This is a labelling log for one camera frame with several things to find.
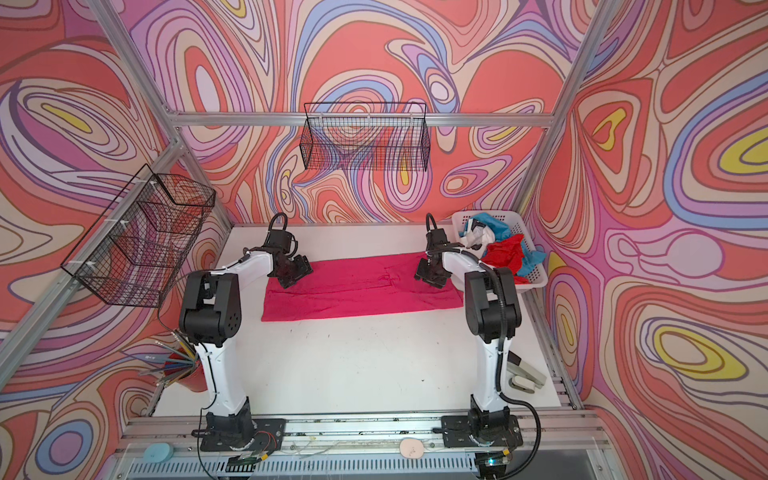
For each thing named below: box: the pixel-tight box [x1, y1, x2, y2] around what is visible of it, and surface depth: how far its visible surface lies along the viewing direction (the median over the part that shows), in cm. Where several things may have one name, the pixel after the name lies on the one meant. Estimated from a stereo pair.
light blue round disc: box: [143, 442, 174, 463], surface depth 71 cm
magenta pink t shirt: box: [261, 253, 465, 322], surface depth 100 cm
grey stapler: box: [506, 350, 547, 394], surface depth 81 cm
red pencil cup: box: [164, 347, 208, 392], surface depth 77 cm
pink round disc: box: [399, 439, 424, 458], surface depth 72 cm
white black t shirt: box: [463, 218, 495, 258], surface depth 109 cm
